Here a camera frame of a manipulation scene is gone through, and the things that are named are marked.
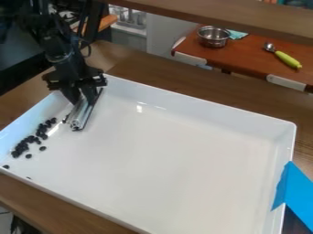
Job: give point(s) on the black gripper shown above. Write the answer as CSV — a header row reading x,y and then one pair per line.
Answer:
x,y
72,78

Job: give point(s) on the silver metal bar tool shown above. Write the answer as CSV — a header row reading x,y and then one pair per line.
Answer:
x,y
80,115

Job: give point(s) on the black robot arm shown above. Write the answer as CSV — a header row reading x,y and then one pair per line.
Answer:
x,y
57,42

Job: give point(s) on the pile of black bits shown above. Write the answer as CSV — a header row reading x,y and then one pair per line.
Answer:
x,y
28,143

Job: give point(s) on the white tray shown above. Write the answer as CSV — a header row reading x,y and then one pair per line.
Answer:
x,y
171,158

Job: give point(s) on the silver metal bowl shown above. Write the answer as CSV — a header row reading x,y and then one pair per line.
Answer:
x,y
213,36

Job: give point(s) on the teal cloth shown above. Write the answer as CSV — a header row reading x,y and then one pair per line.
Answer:
x,y
238,34

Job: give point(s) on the brown wooden side table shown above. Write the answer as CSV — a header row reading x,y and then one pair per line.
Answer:
x,y
252,58

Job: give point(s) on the blue tape piece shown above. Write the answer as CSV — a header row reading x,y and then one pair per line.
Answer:
x,y
295,193

